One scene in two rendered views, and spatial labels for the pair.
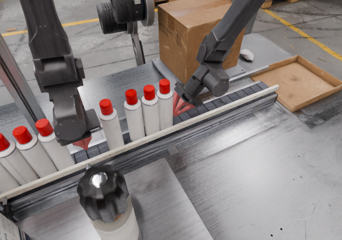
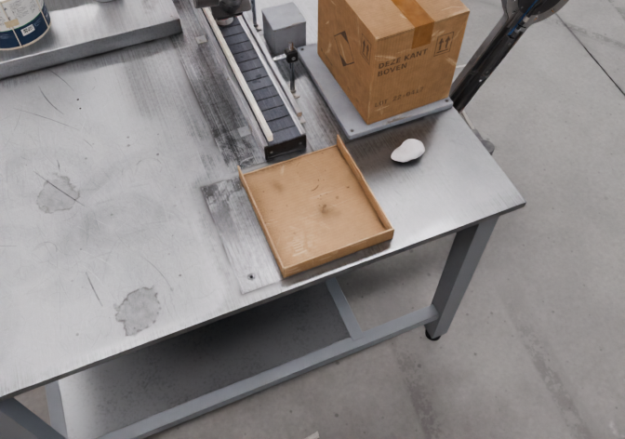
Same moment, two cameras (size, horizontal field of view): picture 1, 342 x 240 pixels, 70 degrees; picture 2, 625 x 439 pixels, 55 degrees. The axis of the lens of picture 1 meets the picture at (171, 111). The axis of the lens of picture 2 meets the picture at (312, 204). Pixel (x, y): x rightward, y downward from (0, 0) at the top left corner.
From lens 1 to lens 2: 171 cm
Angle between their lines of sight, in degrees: 57
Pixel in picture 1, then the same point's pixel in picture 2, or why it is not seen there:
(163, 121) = not seen: hidden behind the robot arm
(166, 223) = (108, 16)
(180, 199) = (127, 26)
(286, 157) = (159, 140)
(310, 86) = (300, 229)
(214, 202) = (126, 64)
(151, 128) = not seen: outside the picture
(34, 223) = not seen: outside the picture
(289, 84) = (310, 195)
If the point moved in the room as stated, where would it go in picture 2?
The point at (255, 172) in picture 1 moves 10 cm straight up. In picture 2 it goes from (149, 105) to (140, 76)
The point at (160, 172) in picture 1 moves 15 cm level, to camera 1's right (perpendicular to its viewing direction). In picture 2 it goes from (162, 14) to (149, 48)
